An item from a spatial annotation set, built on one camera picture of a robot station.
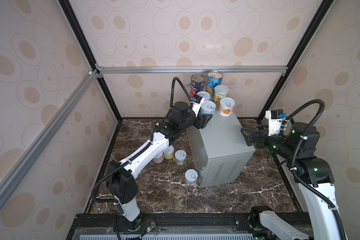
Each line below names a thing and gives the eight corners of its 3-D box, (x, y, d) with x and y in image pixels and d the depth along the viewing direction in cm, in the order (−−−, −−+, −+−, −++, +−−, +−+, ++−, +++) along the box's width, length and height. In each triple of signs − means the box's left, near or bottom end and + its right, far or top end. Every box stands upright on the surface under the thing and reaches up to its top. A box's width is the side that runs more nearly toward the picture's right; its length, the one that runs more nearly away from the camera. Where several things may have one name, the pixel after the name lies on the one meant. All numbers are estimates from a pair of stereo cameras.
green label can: (174, 164, 96) (174, 160, 91) (175, 154, 101) (174, 149, 96) (186, 164, 96) (186, 160, 91) (186, 154, 101) (186, 149, 96)
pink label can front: (184, 185, 88) (184, 180, 83) (184, 173, 93) (184, 168, 87) (197, 185, 88) (198, 180, 83) (197, 173, 93) (197, 168, 88)
